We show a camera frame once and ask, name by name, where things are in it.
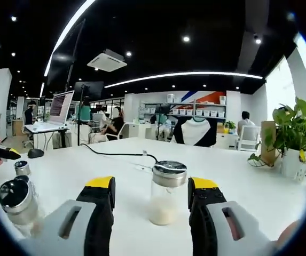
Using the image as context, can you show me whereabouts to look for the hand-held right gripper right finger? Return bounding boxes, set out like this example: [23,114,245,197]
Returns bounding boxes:
[187,176,279,256]

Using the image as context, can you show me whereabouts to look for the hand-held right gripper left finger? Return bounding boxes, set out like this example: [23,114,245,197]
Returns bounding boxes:
[19,175,116,256]

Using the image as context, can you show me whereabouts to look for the small seasoning bottle white contents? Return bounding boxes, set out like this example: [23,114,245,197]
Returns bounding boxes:
[13,160,32,177]

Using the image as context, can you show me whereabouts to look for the tall seasoning bottle white contents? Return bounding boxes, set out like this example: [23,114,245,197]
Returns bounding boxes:
[149,159,188,227]

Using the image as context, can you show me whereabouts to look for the tall seasoning bottle brown contents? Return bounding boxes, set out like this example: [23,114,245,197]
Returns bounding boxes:
[0,178,45,238]

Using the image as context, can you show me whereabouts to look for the person's right hand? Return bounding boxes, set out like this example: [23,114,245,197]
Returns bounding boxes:
[274,220,302,250]

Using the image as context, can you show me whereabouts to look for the black dome-shaped device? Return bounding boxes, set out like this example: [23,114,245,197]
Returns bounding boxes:
[27,148,45,159]

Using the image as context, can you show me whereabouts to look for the white standing desk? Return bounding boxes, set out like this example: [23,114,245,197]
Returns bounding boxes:
[24,123,70,150]

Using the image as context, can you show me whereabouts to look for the open silver laptop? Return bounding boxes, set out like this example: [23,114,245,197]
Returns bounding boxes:
[36,90,75,127]

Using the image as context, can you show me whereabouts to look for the chair with white black shirt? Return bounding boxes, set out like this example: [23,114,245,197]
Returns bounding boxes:
[170,117,217,148]

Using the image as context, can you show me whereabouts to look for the white office chair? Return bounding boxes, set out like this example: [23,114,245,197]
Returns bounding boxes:
[235,125,262,152]

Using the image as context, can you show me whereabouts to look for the brown cardboard box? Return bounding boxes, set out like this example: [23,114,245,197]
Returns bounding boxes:
[261,121,281,165]

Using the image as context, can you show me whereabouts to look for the black monitor on stand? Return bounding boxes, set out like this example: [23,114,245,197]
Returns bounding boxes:
[74,81,105,146]

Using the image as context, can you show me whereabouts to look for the green potted plant white pot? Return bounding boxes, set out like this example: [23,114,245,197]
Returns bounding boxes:
[247,96,306,185]

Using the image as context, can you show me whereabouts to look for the shelf with white bins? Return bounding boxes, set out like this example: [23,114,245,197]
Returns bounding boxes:
[138,93,227,121]

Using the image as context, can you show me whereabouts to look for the dark hanging screen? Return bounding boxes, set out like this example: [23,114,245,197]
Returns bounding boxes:
[46,18,87,87]

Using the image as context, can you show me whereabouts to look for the white ceiling air conditioner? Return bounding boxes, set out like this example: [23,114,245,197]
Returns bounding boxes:
[87,49,128,72]

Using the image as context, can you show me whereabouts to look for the black cable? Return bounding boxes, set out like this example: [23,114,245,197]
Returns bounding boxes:
[80,143,159,164]

